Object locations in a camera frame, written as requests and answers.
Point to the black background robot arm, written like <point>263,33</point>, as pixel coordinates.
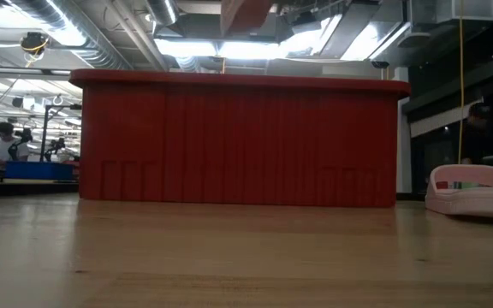
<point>19,143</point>
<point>55,147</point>

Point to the red plastic bin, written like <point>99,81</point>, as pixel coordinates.
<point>238,141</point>

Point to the small red box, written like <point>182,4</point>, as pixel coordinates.
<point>442,185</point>

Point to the pale green container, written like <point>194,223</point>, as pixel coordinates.
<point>470,185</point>

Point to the person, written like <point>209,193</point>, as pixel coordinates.
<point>477,128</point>
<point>4,145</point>

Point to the black security camera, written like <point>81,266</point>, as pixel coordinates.
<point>380,64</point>

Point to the black metal stand frame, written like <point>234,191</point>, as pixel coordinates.
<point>45,128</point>

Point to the black round ceiling camera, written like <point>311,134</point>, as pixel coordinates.
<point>33,43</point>

